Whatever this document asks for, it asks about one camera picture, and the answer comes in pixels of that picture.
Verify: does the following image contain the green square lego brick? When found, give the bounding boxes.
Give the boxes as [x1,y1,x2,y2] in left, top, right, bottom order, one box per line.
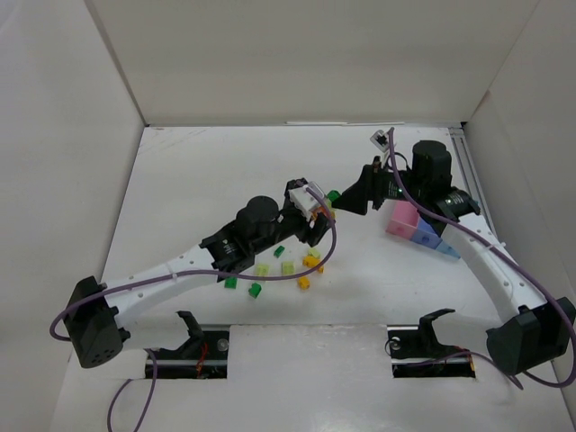
[328,190,340,203]

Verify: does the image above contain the green lego plate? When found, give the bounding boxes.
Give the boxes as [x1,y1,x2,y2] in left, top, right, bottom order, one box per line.
[224,277,239,290]

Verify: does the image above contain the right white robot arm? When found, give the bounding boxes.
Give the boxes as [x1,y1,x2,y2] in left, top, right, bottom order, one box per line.
[333,135,575,375]

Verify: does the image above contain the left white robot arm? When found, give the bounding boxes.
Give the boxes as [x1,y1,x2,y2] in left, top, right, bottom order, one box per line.
[57,179,336,369]

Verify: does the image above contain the small dark green lego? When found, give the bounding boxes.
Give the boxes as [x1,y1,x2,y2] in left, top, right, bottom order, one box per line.
[273,246,285,258]

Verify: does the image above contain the light green lego right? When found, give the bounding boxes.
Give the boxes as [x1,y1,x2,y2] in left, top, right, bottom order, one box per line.
[308,247,321,259]

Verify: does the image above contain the light green lego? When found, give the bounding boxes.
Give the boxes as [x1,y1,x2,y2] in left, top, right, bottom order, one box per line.
[253,264,270,282]
[308,247,321,259]
[281,261,296,277]

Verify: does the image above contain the pink container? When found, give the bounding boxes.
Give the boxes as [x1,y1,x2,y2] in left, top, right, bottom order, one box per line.
[386,201,419,240]

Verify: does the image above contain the orange long lego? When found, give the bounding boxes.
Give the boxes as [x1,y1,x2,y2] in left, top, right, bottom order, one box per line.
[302,256,324,274]

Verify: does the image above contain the light green lego middle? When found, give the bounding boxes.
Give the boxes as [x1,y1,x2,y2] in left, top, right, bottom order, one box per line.
[281,261,296,277]

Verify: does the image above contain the light green lego left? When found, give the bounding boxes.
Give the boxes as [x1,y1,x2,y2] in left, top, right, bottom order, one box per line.
[253,264,270,282]

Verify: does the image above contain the orange small lego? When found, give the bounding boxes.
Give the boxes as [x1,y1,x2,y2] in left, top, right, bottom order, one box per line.
[297,276,311,291]

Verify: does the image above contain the purple container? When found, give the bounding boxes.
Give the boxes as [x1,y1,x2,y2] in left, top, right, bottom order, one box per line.
[410,217,442,249]

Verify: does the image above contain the blue container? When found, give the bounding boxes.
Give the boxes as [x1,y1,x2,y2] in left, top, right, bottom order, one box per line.
[436,240,461,259]

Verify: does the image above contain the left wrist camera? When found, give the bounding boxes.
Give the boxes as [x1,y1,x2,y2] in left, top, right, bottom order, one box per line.
[288,182,325,221]

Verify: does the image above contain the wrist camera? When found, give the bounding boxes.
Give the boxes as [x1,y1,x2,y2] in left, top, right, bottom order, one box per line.
[370,130,390,152]
[288,182,325,221]

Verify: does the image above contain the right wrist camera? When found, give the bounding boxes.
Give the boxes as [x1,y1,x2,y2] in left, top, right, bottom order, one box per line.
[370,130,390,152]

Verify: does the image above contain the aluminium rail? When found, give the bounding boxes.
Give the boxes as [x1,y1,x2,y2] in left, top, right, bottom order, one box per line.
[449,127,489,217]

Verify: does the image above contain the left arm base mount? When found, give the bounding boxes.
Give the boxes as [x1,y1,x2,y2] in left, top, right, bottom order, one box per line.
[152,310,230,380]

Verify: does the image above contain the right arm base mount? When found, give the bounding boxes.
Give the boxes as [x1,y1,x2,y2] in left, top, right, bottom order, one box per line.
[384,308,476,379]

